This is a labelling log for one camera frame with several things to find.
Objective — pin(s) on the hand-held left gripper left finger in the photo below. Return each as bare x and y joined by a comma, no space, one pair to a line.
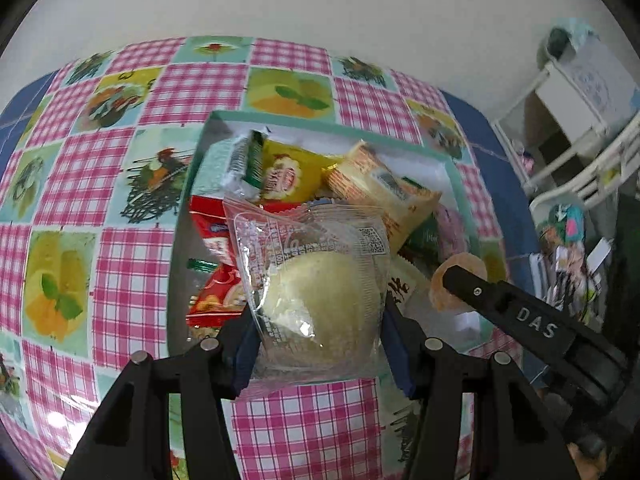
245,360

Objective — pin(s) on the yellow snack packet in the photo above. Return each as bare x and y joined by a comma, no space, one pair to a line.
295,172

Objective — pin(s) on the clear-wrapped round pastry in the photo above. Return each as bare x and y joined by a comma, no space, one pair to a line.
442,290

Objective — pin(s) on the teal cloth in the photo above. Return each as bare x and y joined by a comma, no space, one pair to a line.
570,35

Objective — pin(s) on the red picture snack packet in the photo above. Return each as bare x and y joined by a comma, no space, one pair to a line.
215,240

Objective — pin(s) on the cream and orange snack packet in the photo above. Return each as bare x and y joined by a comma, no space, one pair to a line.
370,185

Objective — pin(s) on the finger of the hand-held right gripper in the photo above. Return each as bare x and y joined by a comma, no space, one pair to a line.
510,310

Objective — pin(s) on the dark green snack packet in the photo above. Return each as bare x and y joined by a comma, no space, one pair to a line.
425,237

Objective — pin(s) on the pink snack packet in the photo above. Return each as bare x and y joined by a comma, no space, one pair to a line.
452,230

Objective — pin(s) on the white rice cracker packet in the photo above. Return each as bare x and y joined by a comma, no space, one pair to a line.
405,285

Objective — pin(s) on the green white cookie packet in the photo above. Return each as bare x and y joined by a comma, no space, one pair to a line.
200,264

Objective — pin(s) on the teal cardboard box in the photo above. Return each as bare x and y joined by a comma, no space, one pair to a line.
300,132

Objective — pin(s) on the clear-wrapped pale bun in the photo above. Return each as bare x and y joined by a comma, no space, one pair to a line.
310,300

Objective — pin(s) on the colourful clutter pile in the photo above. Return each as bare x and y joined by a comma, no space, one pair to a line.
570,255

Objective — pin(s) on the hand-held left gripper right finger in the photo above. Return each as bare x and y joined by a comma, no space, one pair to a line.
400,355

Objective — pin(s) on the silver green snack packet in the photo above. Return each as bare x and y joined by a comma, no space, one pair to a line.
250,160

